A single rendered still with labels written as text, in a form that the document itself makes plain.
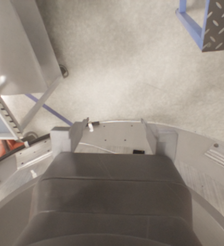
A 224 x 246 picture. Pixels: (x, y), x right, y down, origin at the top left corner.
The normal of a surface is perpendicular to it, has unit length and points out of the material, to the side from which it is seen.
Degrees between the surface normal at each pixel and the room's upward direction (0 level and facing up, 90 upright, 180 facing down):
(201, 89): 0
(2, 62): 0
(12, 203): 55
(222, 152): 90
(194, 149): 90
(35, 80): 0
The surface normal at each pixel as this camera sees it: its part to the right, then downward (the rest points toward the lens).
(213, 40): -0.15, 0.65
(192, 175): -0.16, -0.76
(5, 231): 0.82, 0.25
